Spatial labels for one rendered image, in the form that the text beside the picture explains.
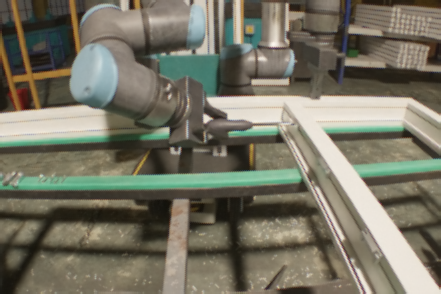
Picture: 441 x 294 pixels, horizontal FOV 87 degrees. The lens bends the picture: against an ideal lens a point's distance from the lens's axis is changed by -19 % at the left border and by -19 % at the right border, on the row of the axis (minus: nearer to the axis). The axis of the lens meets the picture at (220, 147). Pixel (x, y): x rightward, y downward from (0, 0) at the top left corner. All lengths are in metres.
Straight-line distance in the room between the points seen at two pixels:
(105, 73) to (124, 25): 0.13
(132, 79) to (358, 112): 0.66
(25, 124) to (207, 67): 0.92
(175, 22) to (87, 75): 0.19
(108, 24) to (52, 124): 0.47
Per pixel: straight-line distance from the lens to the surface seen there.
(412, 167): 0.73
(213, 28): 1.47
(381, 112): 0.93
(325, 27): 0.75
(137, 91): 0.43
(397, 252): 0.39
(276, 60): 1.32
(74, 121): 0.86
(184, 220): 0.54
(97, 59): 0.41
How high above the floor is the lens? 1.19
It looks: 29 degrees down
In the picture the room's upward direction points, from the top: 1 degrees counter-clockwise
